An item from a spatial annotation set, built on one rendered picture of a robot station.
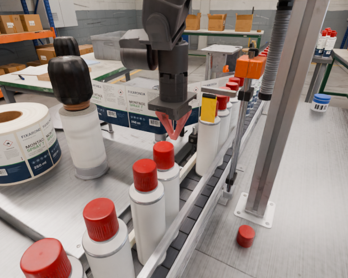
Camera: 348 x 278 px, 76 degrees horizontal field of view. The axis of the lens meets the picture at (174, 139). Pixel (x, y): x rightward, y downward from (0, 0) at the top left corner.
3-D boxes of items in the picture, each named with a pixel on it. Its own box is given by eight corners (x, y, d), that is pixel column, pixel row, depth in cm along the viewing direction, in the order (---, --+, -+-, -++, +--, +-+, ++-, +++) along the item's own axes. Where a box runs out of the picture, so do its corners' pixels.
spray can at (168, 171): (161, 217, 47) (158, 134, 37) (183, 227, 45) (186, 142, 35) (147, 236, 43) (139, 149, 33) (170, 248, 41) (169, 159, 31)
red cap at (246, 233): (233, 238, 49) (235, 228, 47) (243, 231, 50) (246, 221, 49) (244, 250, 46) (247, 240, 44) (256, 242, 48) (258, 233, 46)
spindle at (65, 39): (82, 105, 98) (66, 34, 83) (96, 109, 94) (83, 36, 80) (64, 112, 91) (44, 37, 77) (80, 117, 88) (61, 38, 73)
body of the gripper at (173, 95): (146, 112, 44) (143, 74, 40) (171, 96, 52) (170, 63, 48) (175, 118, 41) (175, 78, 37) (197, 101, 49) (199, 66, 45)
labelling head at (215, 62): (207, 106, 99) (213, 45, 86) (236, 112, 94) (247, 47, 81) (195, 118, 89) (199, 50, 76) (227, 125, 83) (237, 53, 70)
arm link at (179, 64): (182, 39, 36) (192, 36, 41) (145, 37, 39) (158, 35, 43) (182, 80, 40) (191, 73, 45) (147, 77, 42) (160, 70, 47)
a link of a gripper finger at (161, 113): (155, 140, 50) (153, 101, 45) (170, 127, 56) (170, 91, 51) (182, 148, 47) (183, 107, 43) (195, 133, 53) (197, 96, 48)
